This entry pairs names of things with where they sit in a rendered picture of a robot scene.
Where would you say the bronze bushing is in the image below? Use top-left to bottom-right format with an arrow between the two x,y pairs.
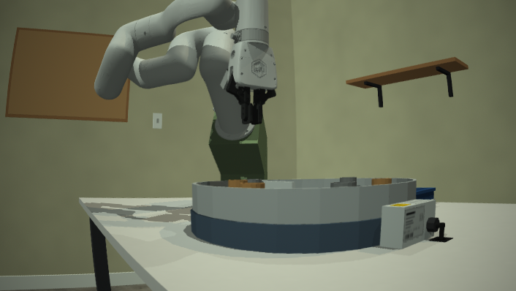
372,178 -> 392,185
240,183 -> 265,188
228,180 -> 248,187

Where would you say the blue plastic crate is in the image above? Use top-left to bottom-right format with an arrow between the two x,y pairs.
416,188 -> 436,200

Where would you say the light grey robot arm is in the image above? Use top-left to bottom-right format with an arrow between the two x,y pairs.
94,0 -> 269,140

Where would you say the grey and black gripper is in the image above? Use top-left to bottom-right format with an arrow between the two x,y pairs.
226,40 -> 277,125

